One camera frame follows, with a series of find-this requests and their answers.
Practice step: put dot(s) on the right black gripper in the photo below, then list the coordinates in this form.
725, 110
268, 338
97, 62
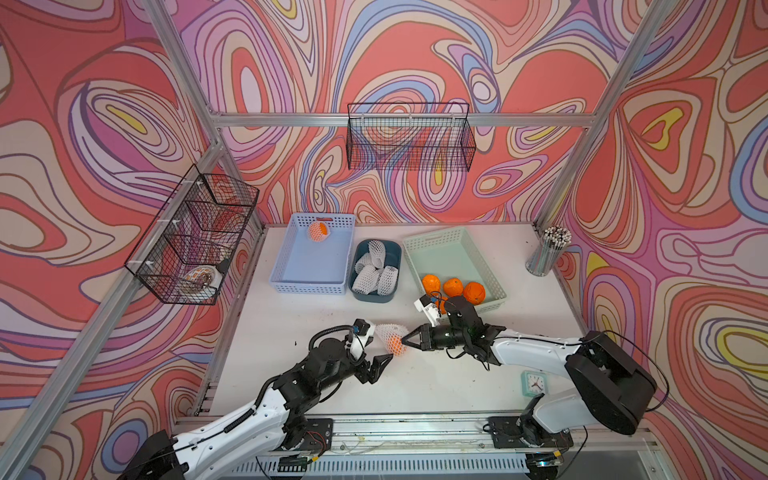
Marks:
426, 340

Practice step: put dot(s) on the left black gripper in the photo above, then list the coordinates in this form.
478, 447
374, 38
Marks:
374, 372

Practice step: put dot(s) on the white foam net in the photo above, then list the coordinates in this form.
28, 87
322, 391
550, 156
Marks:
362, 262
391, 336
377, 253
387, 282
366, 282

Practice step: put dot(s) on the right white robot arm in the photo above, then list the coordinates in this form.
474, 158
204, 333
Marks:
608, 386

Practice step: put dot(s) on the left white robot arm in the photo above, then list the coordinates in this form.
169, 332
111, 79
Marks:
272, 421

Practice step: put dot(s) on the mint green perforated basket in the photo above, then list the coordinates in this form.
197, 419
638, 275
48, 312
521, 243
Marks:
452, 253

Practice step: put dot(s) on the dark teal plastic tray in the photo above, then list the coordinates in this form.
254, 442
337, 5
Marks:
393, 258

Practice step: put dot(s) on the small mint alarm clock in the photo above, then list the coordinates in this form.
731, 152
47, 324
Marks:
534, 383

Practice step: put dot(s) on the lavender perforated plastic basket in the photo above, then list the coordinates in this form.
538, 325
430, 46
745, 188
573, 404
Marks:
305, 266

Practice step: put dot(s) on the metal cup of pencils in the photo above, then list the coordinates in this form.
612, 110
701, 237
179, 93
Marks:
553, 242

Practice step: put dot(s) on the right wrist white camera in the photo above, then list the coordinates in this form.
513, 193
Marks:
429, 308

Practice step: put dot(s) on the wrist white camera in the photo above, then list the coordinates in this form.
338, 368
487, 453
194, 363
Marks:
363, 333
429, 308

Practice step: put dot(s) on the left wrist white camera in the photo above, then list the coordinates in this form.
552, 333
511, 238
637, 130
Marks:
363, 333

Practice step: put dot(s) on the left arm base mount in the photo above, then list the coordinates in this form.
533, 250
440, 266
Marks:
313, 435

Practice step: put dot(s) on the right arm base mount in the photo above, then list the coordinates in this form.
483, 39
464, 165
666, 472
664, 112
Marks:
510, 432

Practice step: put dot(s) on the tape roll in wire basket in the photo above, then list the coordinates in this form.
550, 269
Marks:
201, 281

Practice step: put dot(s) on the black wire basket back wall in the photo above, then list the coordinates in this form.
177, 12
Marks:
410, 136

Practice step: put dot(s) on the black wire basket wall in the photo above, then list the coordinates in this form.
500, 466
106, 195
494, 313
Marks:
410, 136
201, 223

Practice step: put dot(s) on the black wire basket left wall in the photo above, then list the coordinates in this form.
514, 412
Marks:
201, 223

